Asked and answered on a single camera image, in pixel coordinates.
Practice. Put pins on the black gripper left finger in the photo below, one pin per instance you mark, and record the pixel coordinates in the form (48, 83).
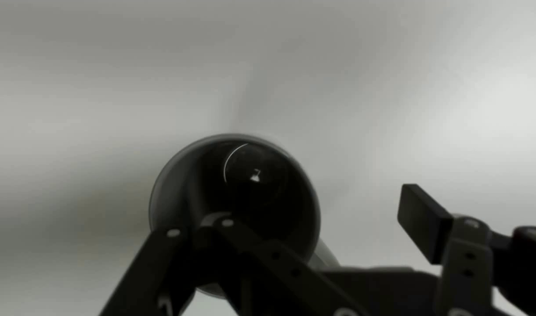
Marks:
(257, 276)

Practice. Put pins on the white ceramic mug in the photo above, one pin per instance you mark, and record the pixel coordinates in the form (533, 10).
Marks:
(249, 178)

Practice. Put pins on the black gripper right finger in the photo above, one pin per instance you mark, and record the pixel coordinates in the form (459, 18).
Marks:
(475, 261)

